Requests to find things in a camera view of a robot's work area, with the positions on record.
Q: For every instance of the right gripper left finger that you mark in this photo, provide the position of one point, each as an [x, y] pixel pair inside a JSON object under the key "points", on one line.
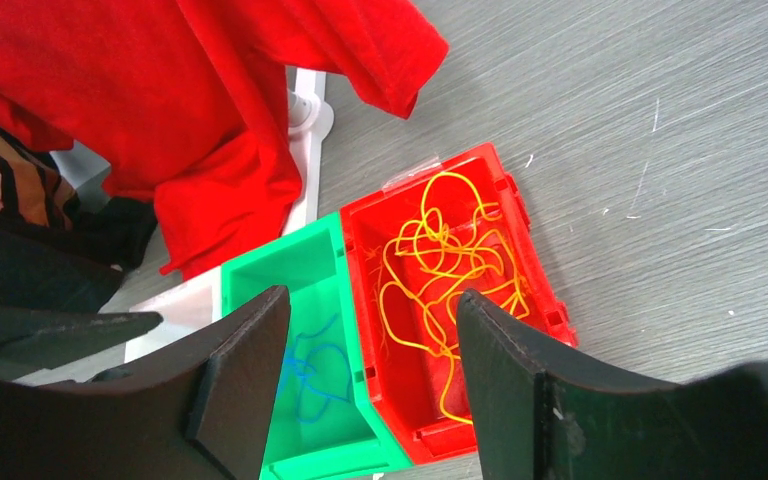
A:
{"points": [[198, 408]]}

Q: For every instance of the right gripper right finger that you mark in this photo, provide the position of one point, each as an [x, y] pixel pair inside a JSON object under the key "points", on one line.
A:
{"points": [[544, 410]]}

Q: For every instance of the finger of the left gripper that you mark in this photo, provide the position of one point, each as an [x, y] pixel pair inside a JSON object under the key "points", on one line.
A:
{"points": [[33, 340]]}

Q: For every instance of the black t-shirt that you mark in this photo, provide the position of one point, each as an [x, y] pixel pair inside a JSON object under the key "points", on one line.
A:
{"points": [[54, 253]]}

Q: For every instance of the white plastic bin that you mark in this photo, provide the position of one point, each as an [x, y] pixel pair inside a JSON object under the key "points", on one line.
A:
{"points": [[186, 308]]}

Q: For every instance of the green plastic bin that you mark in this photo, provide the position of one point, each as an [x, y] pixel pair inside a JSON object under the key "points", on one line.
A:
{"points": [[323, 424]]}

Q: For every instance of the red plastic bin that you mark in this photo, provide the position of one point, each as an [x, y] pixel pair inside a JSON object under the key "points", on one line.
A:
{"points": [[413, 249]]}

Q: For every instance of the red t-shirt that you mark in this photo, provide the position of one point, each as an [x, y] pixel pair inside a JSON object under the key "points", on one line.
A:
{"points": [[187, 100]]}

